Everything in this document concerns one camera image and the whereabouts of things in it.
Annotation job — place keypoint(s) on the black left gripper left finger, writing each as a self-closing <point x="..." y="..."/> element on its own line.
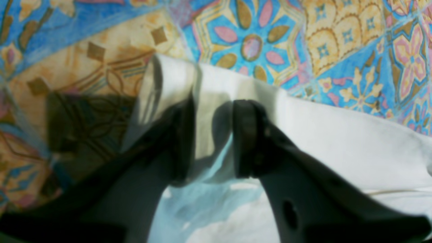
<point x="117" y="203"/>

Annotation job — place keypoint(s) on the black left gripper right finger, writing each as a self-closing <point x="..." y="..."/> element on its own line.
<point x="310" y="202"/>

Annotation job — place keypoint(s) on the patterned tile tablecloth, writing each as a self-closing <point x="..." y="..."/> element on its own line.
<point x="352" y="78"/>

